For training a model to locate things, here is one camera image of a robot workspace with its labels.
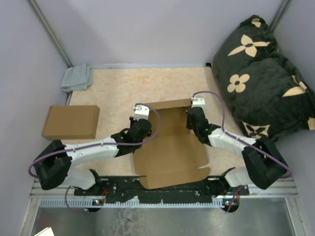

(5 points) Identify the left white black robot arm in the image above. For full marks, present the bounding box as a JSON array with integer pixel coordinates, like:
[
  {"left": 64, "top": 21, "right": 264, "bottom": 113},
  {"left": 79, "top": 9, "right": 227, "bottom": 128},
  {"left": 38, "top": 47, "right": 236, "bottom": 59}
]
[{"left": 31, "top": 118, "right": 152, "bottom": 195}]

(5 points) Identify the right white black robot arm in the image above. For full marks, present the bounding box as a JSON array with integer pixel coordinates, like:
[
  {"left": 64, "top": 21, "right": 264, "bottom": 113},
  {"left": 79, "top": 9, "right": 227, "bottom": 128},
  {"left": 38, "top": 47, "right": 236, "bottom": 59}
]
[{"left": 186, "top": 107, "right": 289, "bottom": 195}]

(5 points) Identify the small closed cardboard box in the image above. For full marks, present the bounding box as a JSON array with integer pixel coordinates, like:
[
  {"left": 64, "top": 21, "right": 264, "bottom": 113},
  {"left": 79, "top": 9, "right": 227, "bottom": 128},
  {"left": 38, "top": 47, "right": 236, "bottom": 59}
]
[{"left": 42, "top": 105, "right": 100, "bottom": 140}]

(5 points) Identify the black floral pillow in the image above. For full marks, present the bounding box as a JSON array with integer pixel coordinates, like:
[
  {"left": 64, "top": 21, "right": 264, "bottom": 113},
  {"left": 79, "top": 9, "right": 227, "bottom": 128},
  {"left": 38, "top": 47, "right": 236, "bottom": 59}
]
[{"left": 211, "top": 15, "right": 315, "bottom": 140}]

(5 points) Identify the grey folded cloth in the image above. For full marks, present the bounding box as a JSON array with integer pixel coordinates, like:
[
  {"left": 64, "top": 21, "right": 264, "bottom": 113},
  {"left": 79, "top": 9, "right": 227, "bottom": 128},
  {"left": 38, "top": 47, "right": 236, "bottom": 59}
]
[{"left": 61, "top": 63, "right": 93, "bottom": 93}]

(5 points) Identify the white paper corner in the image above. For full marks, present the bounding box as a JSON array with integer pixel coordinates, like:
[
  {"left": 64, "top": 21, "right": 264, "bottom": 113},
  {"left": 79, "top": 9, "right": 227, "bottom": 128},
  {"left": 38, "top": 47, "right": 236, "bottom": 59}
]
[{"left": 34, "top": 227, "right": 54, "bottom": 236}]

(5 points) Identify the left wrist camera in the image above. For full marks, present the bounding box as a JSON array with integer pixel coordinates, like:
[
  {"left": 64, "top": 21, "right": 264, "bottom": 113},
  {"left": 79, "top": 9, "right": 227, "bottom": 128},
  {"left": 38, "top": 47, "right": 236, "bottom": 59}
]
[{"left": 133, "top": 104, "right": 150, "bottom": 120}]

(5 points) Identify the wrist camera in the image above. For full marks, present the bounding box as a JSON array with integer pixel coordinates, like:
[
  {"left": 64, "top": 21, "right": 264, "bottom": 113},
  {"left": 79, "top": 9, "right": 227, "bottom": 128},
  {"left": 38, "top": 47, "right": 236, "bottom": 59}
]
[
  {"left": 190, "top": 96, "right": 205, "bottom": 108},
  {"left": 133, "top": 104, "right": 150, "bottom": 120}
]

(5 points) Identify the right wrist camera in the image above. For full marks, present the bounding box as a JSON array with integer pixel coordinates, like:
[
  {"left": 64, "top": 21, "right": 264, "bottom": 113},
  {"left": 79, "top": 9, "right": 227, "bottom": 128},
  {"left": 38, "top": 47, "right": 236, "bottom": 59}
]
[{"left": 190, "top": 96, "right": 205, "bottom": 108}]

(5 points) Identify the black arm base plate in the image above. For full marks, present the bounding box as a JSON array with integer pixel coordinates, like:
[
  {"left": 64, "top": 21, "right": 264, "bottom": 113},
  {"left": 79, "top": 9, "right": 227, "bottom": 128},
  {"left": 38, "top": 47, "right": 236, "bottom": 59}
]
[{"left": 74, "top": 176, "right": 238, "bottom": 204}]

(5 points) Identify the aluminium frame rail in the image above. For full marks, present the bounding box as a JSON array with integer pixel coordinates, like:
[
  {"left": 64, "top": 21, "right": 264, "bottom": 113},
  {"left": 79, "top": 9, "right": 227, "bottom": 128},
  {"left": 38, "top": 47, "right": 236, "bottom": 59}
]
[{"left": 30, "top": 176, "right": 298, "bottom": 212}]

